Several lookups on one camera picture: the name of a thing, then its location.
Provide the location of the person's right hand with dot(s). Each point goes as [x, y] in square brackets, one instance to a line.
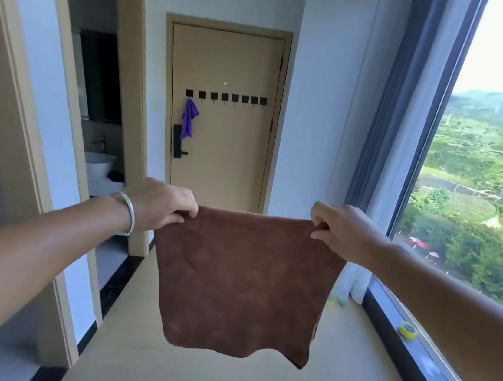
[351, 237]

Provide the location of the person's left hand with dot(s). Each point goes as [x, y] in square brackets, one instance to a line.
[163, 204]

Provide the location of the beige door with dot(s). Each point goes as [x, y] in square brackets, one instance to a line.
[230, 24]
[223, 157]

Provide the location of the purple towel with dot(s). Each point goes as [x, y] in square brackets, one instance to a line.
[189, 118]

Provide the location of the brown towel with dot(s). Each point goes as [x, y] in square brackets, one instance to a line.
[239, 287]

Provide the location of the row of black hooks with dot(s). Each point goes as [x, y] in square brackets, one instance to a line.
[225, 97]

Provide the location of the person's left forearm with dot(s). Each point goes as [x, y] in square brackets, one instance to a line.
[26, 270]

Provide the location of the person's right forearm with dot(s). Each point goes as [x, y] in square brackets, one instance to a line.
[459, 323]

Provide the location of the black pouch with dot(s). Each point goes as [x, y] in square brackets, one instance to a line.
[117, 176]

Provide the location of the white sink basin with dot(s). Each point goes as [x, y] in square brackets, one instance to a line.
[99, 165]

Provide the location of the metal faucet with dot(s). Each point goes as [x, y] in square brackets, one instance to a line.
[100, 142]

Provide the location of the white sheer curtain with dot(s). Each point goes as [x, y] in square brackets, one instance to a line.
[411, 171]

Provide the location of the blue grey curtain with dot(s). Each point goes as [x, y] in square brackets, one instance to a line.
[376, 144]

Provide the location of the yellow tape roll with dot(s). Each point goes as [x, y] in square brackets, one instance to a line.
[407, 336]

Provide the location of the dark framed window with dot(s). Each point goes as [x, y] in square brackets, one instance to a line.
[396, 352]

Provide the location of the black framed mirror cabinet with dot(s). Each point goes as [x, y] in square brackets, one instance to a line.
[103, 78]

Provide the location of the clear plastic wrapper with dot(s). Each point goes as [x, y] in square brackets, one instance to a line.
[430, 366]

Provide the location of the beige bathroom door frame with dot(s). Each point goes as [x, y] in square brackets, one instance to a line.
[133, 91]

